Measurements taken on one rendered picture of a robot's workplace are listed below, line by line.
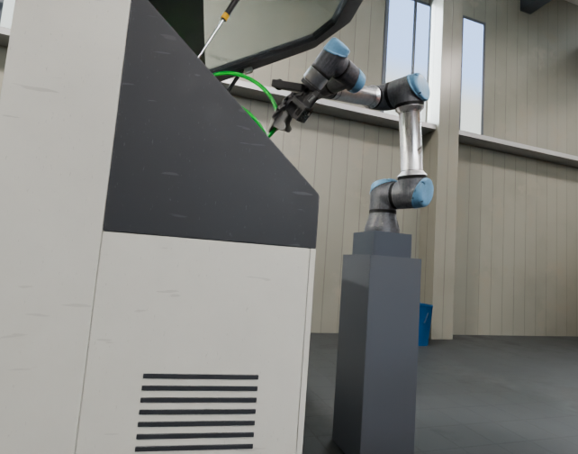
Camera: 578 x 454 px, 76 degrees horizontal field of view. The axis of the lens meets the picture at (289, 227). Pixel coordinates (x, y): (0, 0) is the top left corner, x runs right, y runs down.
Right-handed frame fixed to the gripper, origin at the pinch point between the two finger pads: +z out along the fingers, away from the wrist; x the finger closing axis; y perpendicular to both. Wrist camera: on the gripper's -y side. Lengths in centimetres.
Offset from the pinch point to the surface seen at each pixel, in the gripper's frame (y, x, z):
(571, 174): 162, 561, -140
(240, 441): 67, -40, 58
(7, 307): 5, -67, 62
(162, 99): -13.5, -36.9, 7.1
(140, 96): -17.2, -40.2, 9.8
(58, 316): 14, -61, 58
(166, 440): 54, -51, 66
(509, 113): 38, 496, -140
